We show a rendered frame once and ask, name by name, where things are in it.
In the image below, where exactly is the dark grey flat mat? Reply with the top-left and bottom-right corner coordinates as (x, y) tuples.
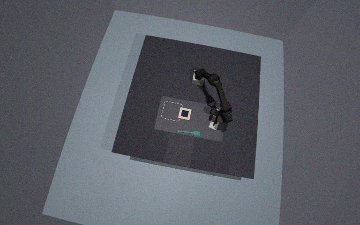
(154, 96), (224, 142)

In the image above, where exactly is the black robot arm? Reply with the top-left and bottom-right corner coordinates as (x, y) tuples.
(194, 68), (232, 123)

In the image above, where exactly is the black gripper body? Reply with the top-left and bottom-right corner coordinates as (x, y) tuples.
(210, 107), (223, 116)

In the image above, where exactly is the white tile with black centre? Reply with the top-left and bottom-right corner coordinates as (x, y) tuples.
(178, 107), (191, 120)

